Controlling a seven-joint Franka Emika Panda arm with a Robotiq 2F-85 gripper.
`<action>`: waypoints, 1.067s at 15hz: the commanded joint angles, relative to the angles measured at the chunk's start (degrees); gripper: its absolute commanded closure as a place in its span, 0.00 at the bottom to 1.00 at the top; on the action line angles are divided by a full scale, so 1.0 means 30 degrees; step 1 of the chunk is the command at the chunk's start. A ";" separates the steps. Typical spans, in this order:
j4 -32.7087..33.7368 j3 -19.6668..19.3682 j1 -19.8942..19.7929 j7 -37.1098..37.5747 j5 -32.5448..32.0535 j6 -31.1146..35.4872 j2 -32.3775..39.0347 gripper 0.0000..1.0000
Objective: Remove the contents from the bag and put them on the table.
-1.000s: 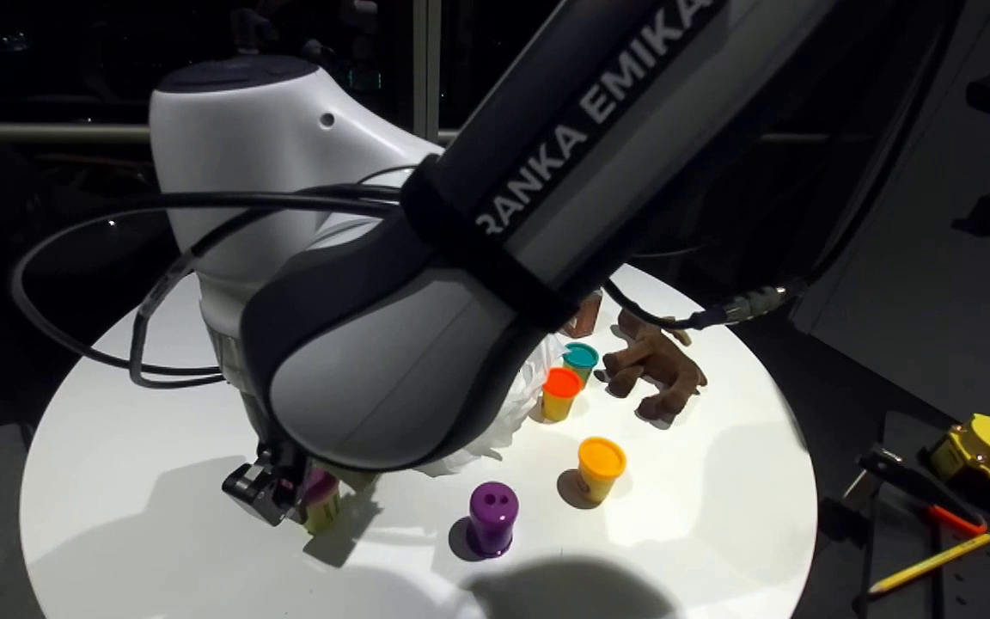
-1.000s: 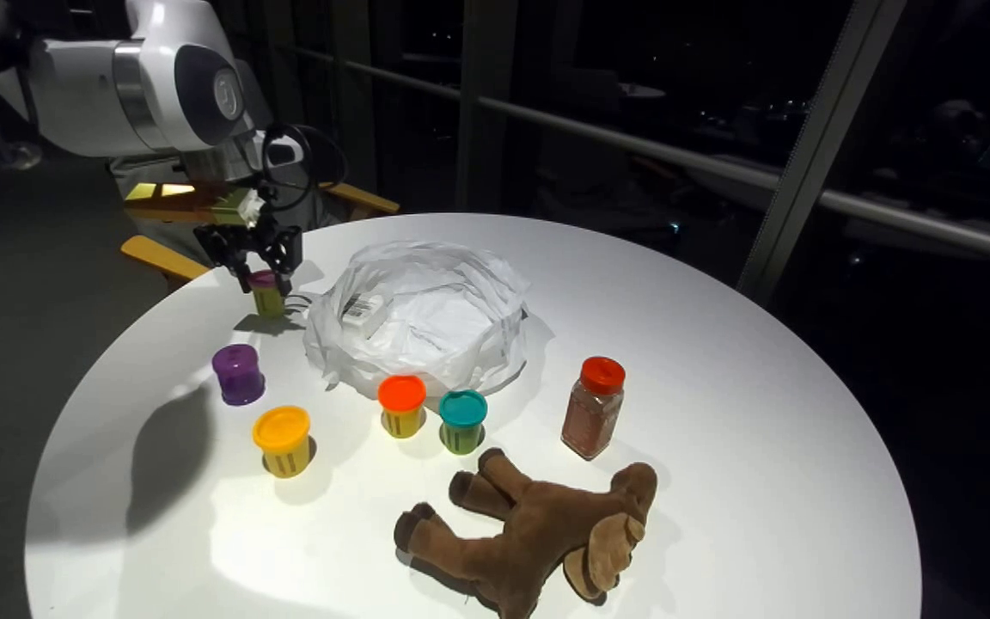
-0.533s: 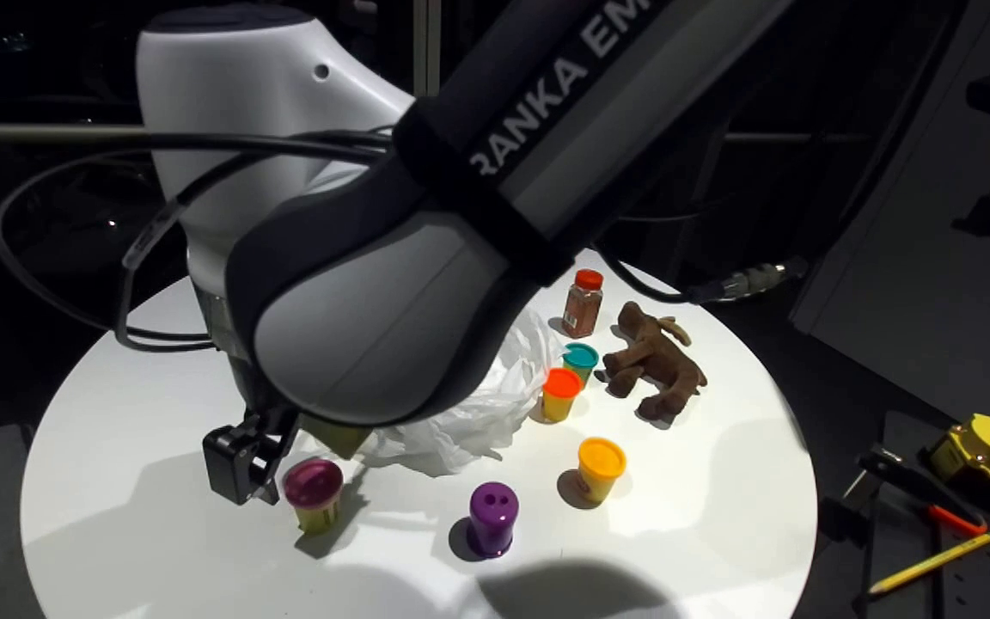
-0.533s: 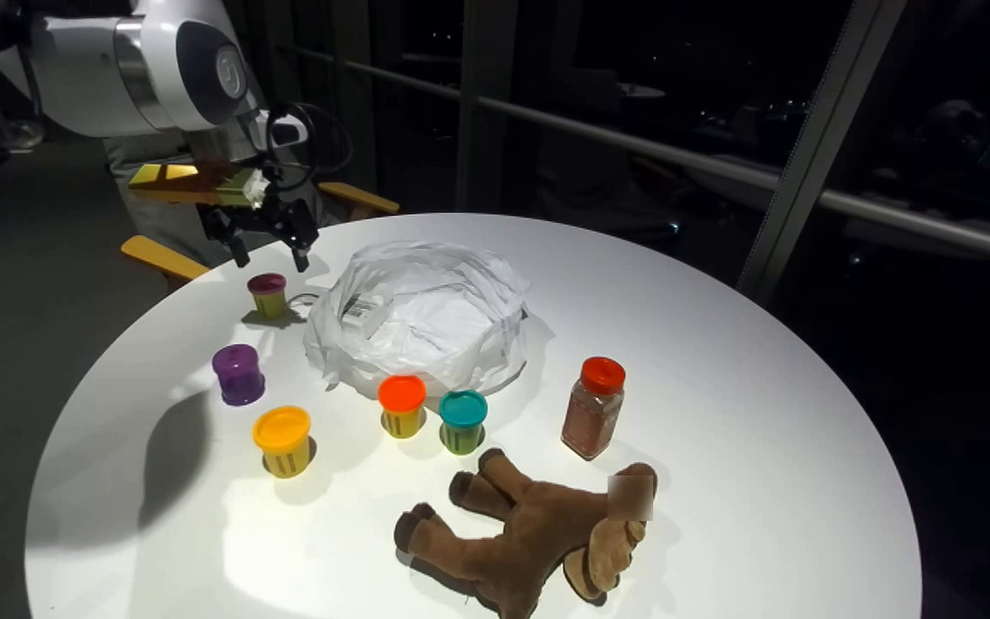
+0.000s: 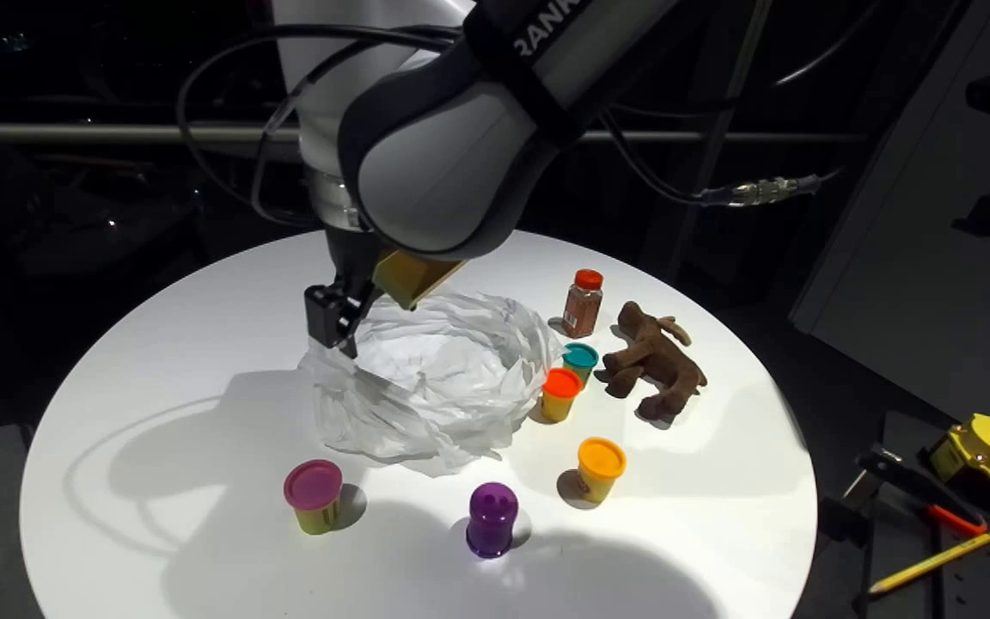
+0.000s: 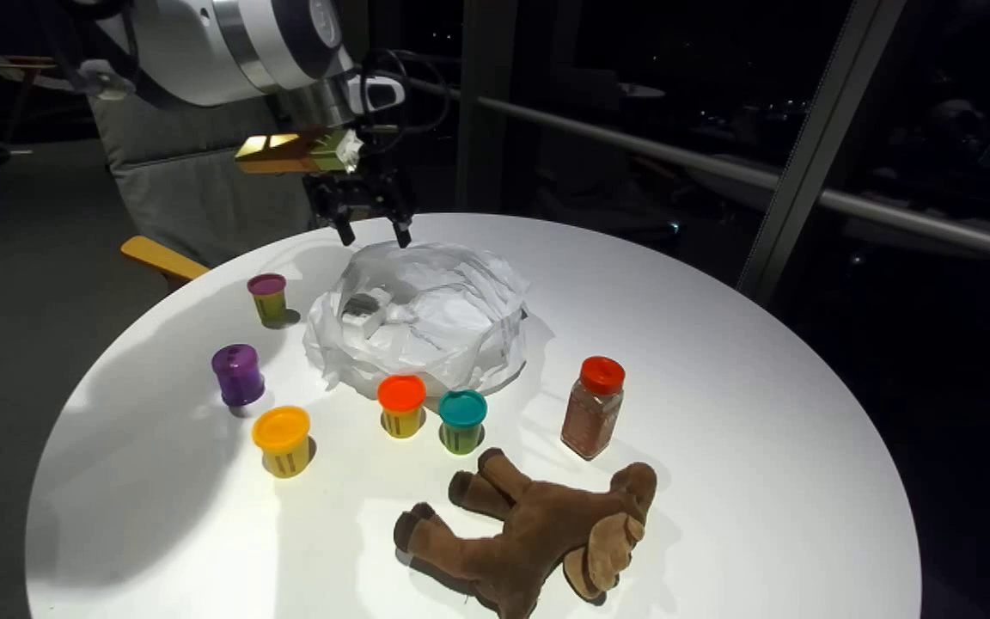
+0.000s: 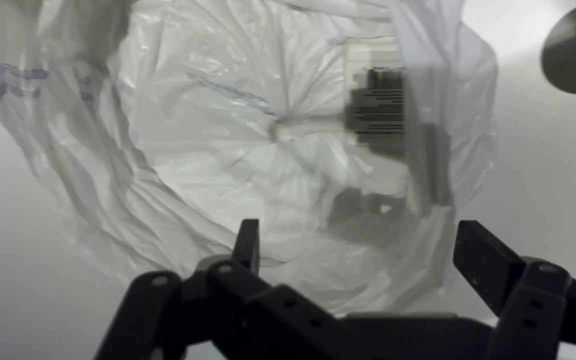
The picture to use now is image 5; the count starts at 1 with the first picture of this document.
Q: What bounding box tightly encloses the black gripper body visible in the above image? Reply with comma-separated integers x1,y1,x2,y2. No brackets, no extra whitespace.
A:
322,226,393,303

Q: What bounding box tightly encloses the magenta lid dough tub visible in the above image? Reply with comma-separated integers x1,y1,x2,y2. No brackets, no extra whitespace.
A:
282,456,351,539

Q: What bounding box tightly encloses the red lid spice jar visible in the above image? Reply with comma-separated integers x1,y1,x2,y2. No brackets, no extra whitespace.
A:
559,264,610,345

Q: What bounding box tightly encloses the orange lid dough tub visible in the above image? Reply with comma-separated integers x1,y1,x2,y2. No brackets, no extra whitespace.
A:
536,364,584,431

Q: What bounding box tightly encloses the teal lid dough tub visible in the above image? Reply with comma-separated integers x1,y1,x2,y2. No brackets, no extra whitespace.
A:
559,340,603,385

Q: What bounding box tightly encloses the dark purple lid dough tub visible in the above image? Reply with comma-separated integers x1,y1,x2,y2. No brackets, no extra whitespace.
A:
463,479,524,565

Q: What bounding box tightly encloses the yellow lid dough tub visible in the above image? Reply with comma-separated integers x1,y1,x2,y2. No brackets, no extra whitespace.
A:
572,435,634,505

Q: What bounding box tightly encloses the brown plush dog toy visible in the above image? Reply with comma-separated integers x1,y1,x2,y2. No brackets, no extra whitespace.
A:
591,301,712,435

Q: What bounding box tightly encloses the white plastic bag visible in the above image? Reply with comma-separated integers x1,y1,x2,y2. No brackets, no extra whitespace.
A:
296,286,557,481

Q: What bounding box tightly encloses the metal window railing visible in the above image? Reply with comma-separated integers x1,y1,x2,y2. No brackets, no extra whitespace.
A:
0,121,866,149

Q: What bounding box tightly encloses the yellow pencil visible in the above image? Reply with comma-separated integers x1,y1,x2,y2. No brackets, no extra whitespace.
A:
864,528,990,602

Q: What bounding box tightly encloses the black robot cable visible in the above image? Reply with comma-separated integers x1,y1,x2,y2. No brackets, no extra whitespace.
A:
175,21,856,225

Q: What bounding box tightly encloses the red handled tool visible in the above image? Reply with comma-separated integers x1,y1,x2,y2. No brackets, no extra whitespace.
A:
856,443,990,545

